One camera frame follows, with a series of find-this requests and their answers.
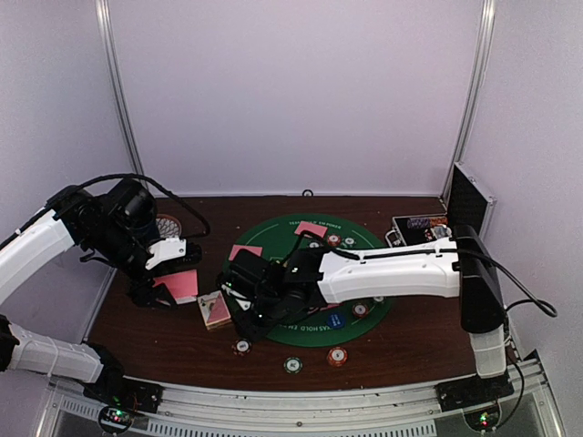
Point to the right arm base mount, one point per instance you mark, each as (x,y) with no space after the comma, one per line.
(471,391)

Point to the dark blue mug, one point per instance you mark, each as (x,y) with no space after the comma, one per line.
(148,231)

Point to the green 20 chip stack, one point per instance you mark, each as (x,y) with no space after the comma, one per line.
(293,365)

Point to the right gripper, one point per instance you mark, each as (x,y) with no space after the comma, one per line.
(248,329)

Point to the front aluminium rail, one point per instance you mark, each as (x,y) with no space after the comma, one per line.
(407,410)

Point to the red-backed card deck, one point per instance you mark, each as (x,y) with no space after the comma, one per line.
(182,286)

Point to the black 100 chip stack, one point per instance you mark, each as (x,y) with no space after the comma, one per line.
(241,347)

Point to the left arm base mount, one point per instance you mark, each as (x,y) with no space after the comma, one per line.
(132,396)

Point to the blue small blind button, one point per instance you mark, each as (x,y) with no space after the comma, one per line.
(336,321)

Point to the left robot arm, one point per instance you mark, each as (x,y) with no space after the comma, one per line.
(113,219)

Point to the patterned round plate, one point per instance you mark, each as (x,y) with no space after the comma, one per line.
(168,226)

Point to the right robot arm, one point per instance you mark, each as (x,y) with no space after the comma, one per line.
(315,274)

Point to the playing card box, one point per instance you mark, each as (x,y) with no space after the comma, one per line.
(214,310)

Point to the orange 5 chip stack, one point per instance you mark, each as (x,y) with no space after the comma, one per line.
(337,356)

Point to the right aluminium frame post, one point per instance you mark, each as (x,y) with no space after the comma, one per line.
(484,40)

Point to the round green poker mat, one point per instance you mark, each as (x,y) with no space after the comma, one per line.
(275,238)

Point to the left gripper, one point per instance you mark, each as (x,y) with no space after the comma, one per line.
(142,297)

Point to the aluminium poker chip case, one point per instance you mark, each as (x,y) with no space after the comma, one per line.
(464,205)

